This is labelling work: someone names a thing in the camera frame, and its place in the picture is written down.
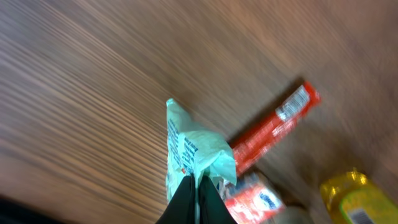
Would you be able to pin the yellow Vim dish soap bottle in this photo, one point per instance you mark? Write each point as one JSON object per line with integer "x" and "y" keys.
{"x": 352, "y": 198}

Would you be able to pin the red Nescafe sachet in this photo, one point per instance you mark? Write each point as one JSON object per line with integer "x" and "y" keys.
{"x": 250, "y": 146}

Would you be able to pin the teal wipes packet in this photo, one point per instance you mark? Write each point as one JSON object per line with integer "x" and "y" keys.
{"x": 195, "y": 150}

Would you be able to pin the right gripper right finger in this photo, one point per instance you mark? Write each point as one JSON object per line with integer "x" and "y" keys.
{"x": 212, "y": 208}

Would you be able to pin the orange Kleenex tissue pack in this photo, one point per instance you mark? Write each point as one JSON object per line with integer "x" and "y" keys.
{"x": 252, "y": 199}

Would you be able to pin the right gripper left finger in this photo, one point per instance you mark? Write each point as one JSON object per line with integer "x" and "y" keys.
{"x": 181, "y": 209}

